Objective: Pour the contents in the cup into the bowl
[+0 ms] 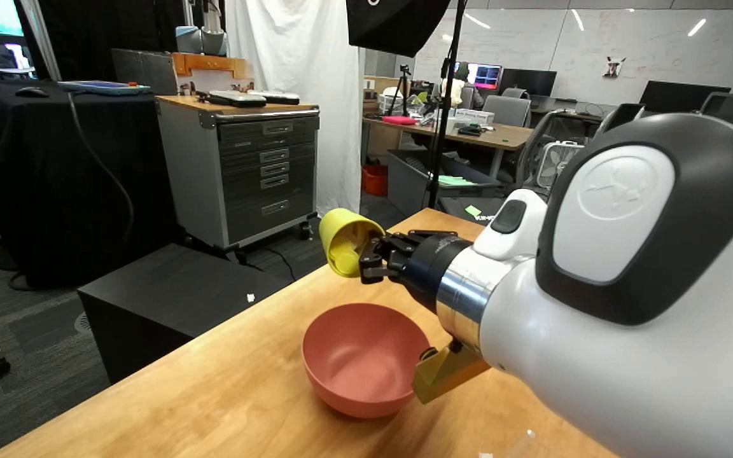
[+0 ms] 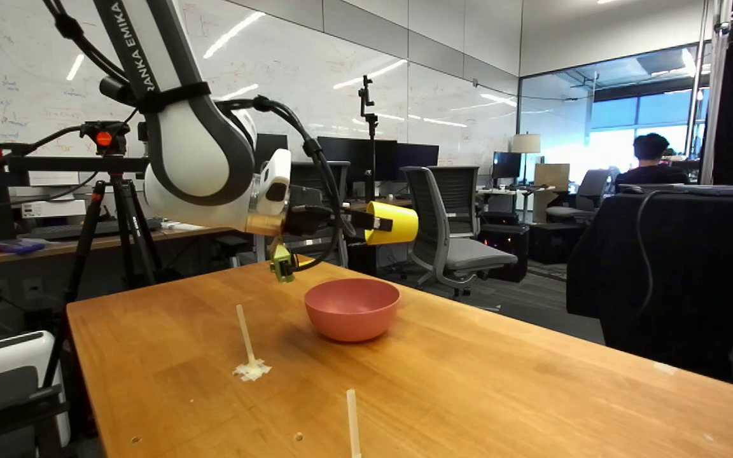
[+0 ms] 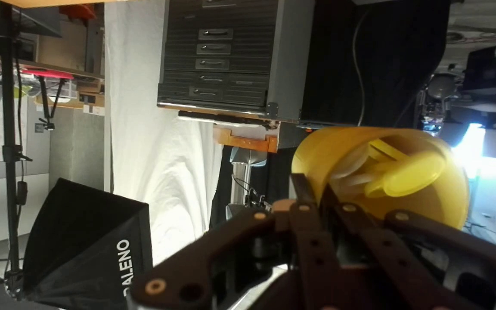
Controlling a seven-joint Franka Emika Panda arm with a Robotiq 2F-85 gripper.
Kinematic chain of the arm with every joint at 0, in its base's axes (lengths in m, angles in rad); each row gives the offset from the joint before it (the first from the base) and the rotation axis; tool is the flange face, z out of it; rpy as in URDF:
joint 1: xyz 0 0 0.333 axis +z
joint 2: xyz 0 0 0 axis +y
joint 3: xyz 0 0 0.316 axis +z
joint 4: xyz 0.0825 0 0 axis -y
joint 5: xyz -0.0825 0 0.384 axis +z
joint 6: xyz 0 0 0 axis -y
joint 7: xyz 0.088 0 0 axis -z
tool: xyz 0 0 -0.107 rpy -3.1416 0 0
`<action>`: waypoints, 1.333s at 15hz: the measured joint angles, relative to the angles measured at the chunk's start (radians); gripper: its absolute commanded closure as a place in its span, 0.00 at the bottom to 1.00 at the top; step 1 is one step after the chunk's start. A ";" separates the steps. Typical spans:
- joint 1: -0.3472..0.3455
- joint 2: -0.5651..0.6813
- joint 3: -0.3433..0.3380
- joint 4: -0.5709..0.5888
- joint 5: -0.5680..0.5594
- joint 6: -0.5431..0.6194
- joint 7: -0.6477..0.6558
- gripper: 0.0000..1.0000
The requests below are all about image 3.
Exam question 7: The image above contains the yellow bottle cap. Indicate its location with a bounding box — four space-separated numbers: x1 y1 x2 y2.
375 149 449 199

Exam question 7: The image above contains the small black tripod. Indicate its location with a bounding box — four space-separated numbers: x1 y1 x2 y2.
34 73 70 134

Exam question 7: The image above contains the grey drawer cabinet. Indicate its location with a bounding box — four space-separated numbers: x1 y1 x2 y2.
158 0 319 125

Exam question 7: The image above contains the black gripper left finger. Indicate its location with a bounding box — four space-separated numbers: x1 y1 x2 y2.
132 172 342 310

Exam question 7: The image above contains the black softbox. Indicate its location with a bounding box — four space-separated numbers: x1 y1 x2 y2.
23 177 156 310

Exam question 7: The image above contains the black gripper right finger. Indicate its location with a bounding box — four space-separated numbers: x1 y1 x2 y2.
321 184 496 310

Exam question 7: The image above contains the white bottle cap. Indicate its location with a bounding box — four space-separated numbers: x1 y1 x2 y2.
332 142 388 189

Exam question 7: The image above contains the white curtain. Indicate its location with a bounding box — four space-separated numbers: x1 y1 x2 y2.
104 0 228 277

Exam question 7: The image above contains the orange wooden box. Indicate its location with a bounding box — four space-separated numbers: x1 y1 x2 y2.
213 125 283 154

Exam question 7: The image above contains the black softbox stand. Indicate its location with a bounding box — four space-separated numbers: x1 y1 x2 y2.
0 0 35 297

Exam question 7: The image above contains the thin white cable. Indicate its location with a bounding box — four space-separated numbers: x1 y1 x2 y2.
350 13 373 125

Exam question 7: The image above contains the yellow plastic cup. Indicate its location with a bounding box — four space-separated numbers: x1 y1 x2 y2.
290 125 473 232

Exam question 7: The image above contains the pink red tray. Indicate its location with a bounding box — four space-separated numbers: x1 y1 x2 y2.
22 65 77 82

